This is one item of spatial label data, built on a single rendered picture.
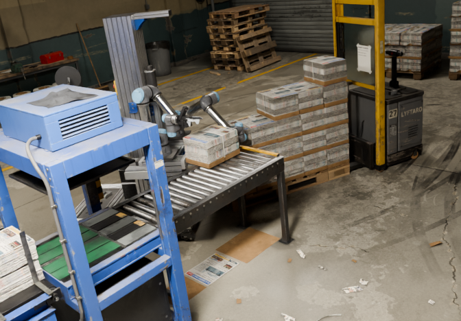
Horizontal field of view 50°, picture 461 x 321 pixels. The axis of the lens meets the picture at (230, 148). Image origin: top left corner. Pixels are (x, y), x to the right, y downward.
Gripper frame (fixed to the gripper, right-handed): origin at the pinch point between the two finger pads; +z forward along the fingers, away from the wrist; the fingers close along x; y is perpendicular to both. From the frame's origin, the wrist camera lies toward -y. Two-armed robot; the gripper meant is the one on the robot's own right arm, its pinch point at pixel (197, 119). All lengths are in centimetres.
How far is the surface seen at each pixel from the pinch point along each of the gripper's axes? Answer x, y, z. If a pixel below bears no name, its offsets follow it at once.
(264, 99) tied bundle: -128, 5, -16
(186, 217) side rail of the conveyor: 57, 56, 32
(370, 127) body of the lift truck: -242, 49, 54
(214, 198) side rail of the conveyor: 30, 50, 36
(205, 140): -10.0, 19.5, -1.1
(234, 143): -37.0, 26.7, 8.5
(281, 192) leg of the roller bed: -50, 68, 47
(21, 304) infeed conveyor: 171, 69, 12
